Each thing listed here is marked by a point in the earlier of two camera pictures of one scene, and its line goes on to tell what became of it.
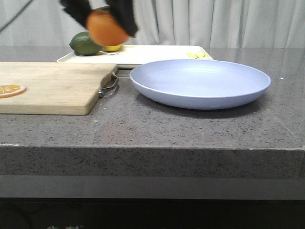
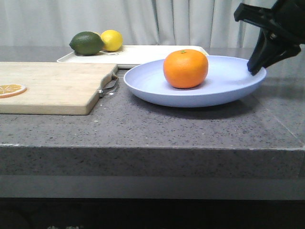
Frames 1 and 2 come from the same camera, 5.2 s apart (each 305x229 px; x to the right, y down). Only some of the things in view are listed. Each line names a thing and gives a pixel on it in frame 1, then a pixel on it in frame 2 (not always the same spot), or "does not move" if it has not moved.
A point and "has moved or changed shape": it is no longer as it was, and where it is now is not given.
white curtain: (209, 23) does not move
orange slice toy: (9, 90) does not move
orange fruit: (103, 28) to (186, 68)
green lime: (82, 44) does not move
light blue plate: (199, 83) has moved or changed shape
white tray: (130, 55) does not move
